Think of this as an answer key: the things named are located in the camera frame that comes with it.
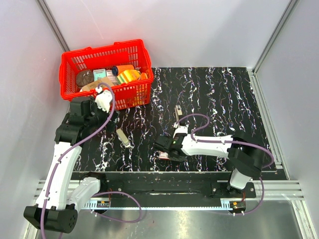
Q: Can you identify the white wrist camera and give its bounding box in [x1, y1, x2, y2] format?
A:
[173, 125, 188, 137]
[95, 87, 113, 112]

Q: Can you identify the red plastic shopping basket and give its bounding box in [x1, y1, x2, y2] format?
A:
[59, 39, 154, 110]

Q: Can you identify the orange cylinder can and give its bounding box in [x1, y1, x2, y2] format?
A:
[112, 64, 135, 76]

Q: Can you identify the purple cable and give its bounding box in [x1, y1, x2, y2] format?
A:
[176, 114, 275, 216]
[39, 82, 143, 239]

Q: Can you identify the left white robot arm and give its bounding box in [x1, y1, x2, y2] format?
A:
[23, 90, 118, 234]

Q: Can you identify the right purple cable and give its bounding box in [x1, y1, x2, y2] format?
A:
[176, 114, 275, 216]

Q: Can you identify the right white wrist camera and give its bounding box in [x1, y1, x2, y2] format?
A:
[173, 125, 188, 137]

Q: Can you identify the teal white box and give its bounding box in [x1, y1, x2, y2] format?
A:
[93, 69, 107, 81]

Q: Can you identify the black marble pattern mat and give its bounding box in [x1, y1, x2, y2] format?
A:
[74, 67, 270, 172]

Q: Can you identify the white staple box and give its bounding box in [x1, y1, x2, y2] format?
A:
[159, 151, 169, 160]

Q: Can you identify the brown cardboard box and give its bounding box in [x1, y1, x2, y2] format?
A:
[80, 77, 114, 92]

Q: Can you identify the yellow green box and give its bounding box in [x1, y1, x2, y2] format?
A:
[117, 70, 141, 84]

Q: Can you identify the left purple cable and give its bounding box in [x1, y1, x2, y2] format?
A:
[39, 82, 143, 239]

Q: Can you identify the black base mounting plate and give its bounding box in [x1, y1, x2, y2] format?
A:
[72, 171, 257, 200]

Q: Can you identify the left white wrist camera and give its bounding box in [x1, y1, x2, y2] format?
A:
[95, 87, 113, 112]

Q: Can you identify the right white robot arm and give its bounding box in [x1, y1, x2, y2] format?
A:
[154, 133, 265, 197]

